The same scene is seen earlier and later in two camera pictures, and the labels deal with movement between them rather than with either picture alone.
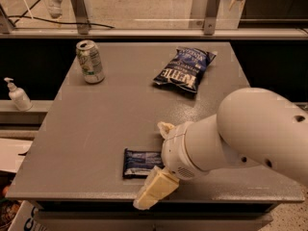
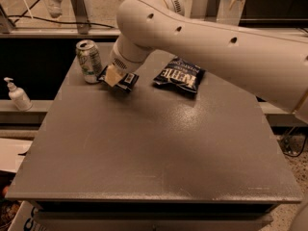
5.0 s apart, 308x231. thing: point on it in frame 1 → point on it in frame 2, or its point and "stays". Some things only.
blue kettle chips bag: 185,69 stays
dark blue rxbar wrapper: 138,164 → 128,81
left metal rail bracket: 81,13 stays
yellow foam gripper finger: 160,183 → 113,75
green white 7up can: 90,63 stays
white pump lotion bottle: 18,96 stays
